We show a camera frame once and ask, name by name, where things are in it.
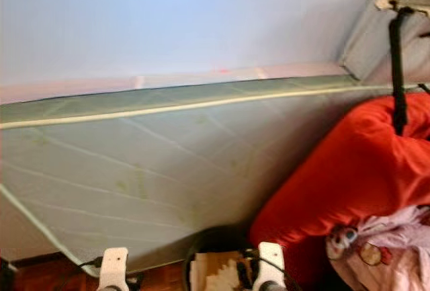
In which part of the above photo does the white crumpled paper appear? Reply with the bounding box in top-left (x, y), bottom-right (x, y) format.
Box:
top-left (205, 259), bottom-right (239, 291)

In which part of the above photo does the brown cardboard piece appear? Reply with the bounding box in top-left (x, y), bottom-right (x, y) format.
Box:
top-left (188, 251), bottom-right (243, 291)

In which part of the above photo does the black waste bin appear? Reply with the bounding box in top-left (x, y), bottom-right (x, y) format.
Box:
top-left (183, 226), bottom-right (253, 291)

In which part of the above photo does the large red covered cushion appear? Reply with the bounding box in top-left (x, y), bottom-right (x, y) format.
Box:
top-left (249, 91), bottom-right (430, 265)

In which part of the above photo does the pink cartoon print blanket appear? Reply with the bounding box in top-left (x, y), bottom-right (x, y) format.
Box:
top-left (326, 204), bottom-right (430, 291)

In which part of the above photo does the beige plastic hanger hook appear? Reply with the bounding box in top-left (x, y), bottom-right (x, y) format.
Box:
top-left (375, 0), bottom-right (430, 17)

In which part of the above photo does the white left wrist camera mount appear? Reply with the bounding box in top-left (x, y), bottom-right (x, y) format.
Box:
top-left (99, 247), bottom-right (130, 291)

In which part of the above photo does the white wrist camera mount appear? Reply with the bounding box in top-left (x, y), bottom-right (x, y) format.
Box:
top-left (99, 247), bottom-right (130, 291)
top-left (255, 242), bottom-right (286, 291)

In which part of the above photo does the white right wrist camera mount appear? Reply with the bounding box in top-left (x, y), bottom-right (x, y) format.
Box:
top-left (255, 242), bottom-right (286, 291)

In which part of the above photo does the straight black bag strap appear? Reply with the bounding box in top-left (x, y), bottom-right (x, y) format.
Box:
top-left (387, 0), bottom-right (416, 137)

